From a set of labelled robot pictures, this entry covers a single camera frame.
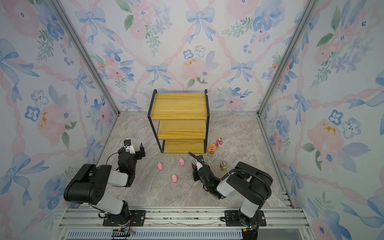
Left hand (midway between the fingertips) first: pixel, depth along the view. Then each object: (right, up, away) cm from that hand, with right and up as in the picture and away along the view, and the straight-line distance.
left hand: (134, 143), depth 91 cm
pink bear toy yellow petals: (+48, -3, +4) cm, 48 cm away
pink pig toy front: (+25, -20, -5) cm, 32 cm away
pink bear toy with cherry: (+53, 0, +7) cm, 53 cm away
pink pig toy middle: (+29, -12, +2) cm, 31 cm away
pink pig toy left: (+16, -14, -1) cm, 21 cm away
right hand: (+37, -12, 0) cm, 39 cm away
